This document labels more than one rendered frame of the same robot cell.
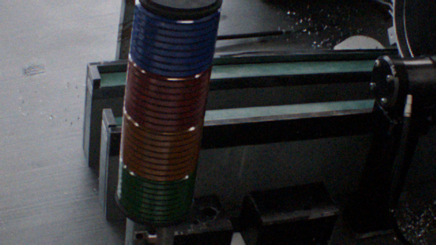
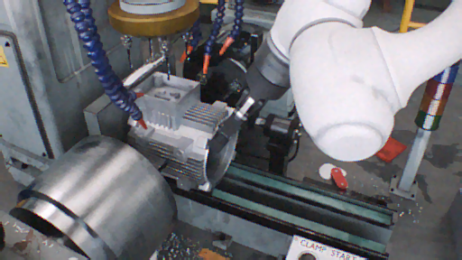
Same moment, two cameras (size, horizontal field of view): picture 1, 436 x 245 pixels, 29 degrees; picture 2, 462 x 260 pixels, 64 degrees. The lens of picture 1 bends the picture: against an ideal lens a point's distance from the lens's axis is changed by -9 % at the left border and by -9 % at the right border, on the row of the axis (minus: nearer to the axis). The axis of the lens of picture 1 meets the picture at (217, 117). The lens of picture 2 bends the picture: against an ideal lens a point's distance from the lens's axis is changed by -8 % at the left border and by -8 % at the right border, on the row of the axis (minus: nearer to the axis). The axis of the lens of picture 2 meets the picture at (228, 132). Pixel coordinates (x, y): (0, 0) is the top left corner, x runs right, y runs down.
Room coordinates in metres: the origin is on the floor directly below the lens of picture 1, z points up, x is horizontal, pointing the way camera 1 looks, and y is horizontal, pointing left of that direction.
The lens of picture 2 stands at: (1.44, 0.29, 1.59)
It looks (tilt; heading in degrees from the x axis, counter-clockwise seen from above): 37 degrees down; 229
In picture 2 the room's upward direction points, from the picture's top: straight up
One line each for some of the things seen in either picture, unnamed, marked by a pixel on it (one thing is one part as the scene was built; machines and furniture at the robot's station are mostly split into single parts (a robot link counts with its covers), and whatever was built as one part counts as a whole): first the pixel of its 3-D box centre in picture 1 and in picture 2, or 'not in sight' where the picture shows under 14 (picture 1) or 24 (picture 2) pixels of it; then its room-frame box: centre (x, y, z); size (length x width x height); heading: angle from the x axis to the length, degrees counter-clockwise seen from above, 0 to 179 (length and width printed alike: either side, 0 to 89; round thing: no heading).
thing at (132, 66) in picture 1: (167, 82); (439, 85); (0.55, 0.04, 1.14); 0.06 x 0.06 x 0.04
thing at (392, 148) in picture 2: not in sight; (379, 143); (0.42, -0.12, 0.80); 0.15 x 0.12 x 0.01; 89
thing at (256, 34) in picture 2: not in sight; (255, 83); (0.86, -0.28, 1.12); 0.04 x 0.03 x 0.26; 113
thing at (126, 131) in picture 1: (161, 133); (434, 101); (0.55, 0.04, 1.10); 0.06 x 0.06 x 0.04
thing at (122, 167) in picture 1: (156, 180); (429, 116); (0.55, 0.04, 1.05); 0.06 x 0.06 x 0.04
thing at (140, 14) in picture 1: (174, 27); (444, 69); (0.55, 0.04, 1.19); 0.06 x 0.06 x 0.04
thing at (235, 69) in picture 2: not in sight; (239, 68); (0.73, -0.47, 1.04); 0.41 x 0.25 x 0.25; 23
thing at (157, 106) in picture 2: not in sight; (166, 100); (1.04, -0.37, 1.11); 0.12 x 0.11 x 0.07; 112
